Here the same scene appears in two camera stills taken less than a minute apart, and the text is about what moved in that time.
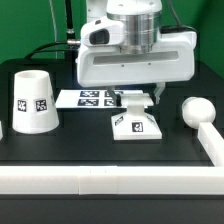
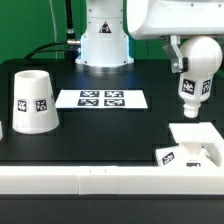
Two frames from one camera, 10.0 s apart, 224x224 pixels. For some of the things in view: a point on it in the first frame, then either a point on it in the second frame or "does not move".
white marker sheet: (90, 99) does not move
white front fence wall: (111, 180) does not move
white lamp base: (135, 123) to (199, 145)
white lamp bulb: (196, 110) to (204, 60)
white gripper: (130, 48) to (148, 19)
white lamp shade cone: (34, 108) does not move
